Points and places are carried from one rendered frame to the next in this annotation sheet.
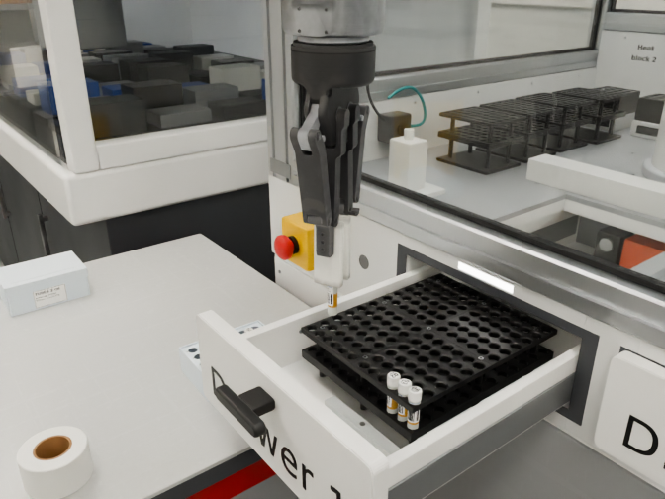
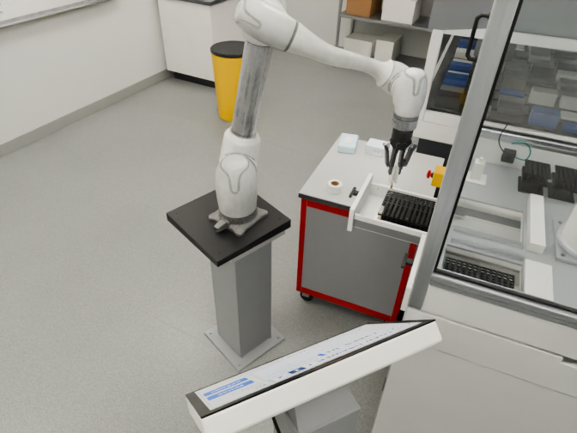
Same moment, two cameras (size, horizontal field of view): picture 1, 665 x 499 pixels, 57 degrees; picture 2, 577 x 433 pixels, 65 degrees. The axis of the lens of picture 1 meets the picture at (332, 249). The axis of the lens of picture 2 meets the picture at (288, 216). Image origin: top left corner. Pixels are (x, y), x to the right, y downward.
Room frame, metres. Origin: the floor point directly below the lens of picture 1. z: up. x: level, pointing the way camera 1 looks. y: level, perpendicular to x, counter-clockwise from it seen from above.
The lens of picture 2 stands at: (-0.55, -1.09, 1.95)
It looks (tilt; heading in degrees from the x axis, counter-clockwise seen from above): 38 degrees down; 59
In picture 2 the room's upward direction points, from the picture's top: 2 degrees clockwise
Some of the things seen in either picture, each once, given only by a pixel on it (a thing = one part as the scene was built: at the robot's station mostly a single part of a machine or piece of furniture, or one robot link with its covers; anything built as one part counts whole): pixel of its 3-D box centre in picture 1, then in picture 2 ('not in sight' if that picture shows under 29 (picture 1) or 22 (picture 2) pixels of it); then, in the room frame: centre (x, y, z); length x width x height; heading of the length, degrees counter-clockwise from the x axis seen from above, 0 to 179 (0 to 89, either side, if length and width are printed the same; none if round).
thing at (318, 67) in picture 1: (332, 91); (401, 138); (0.57, 0.00, 1.16); 0.08 x 0.07 x 0.09; 156
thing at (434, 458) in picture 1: (432, 353); (410, 216); (0.59, -0.11, 0.86); 0.40 x 0.26 x 0.06; 128
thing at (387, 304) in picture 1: (427, 352); (409, 214); (0.59, -0.11, 0.87); 0.22 x 0.18 x 0.06; 128
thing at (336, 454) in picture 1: (277, 421); (361, 200); (0.47, 0.05, 0.87); 0.29 x 0.02 x 0.11; 38
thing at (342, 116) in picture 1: (326, 167); (394, 154); (0.56, 0.01, 1.09); 0.04 x 0.01 x 0.11; 66
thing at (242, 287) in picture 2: not in sight; (241, 286); (0.01, 0.27, 0.38); 0.30 x 0.30 x 0.76; 13
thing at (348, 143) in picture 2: not in sight; (348, 143); (0.81, 0.61, 0.78); 0.15 x 0.10 x 0.04; 48
